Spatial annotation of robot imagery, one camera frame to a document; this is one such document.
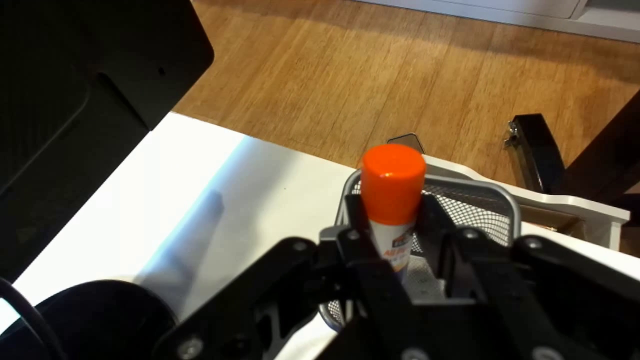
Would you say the orange capped glue stick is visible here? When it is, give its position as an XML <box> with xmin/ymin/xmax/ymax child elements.
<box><xmin>361</xmin><ymin>144</ymin><xmax>427</xmax><ymax>271</ymax></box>

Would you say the metal mesh stationery holder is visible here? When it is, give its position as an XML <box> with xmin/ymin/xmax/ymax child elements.
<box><xmin>320</xmin><ymin>165</ymin><xmax>523</xmax><ymax>329</ymax></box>

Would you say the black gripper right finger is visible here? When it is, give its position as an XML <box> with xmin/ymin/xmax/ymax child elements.
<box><xmin>418</xmin><ymin>196</ymin><xmax>640</xmax><ymax>360</ymax></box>

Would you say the open white drawer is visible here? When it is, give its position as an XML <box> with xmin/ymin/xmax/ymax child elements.
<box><xmin>427</xmin><ymin>156</ymin><xmax>631</xmax><ymax>250</ymax></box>

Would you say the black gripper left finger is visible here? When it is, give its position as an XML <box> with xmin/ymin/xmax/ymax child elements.
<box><xmin>152</xmin><ymin>194</ymin><xmax>414</xmax><ymax>360</ymax></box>

